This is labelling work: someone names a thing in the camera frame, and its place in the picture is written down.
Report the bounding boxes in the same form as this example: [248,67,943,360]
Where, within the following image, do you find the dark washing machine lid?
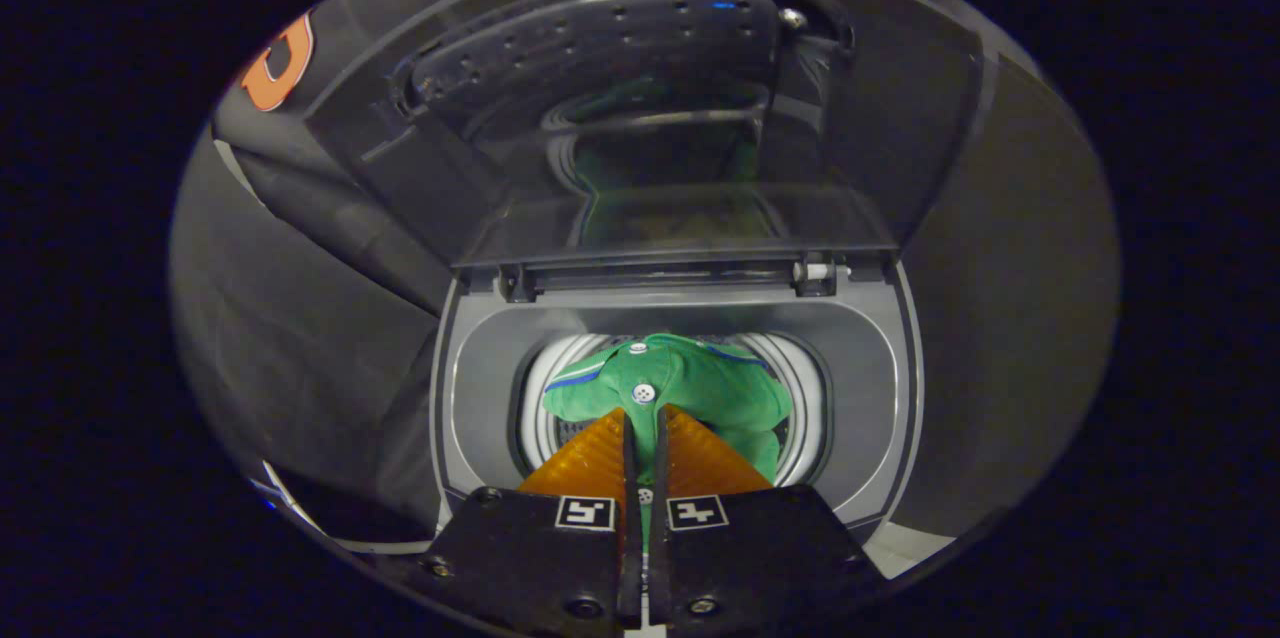
[305,0,986,269]

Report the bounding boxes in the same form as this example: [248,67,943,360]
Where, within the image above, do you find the green polo shirt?
[543,333,794,519]

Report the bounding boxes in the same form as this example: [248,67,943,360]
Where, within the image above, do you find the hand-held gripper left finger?
[420,406,641,634]

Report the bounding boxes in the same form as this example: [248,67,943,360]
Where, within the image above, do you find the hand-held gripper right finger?
[645,403,886,631]

